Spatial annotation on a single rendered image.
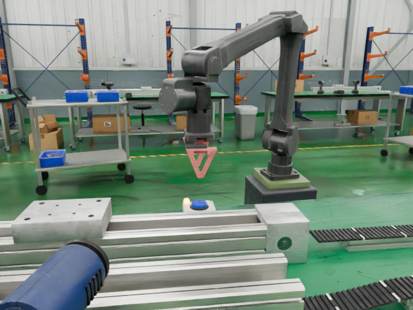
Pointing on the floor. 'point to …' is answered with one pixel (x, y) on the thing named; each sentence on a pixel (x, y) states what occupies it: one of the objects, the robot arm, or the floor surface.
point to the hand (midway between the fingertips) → (198, 168)
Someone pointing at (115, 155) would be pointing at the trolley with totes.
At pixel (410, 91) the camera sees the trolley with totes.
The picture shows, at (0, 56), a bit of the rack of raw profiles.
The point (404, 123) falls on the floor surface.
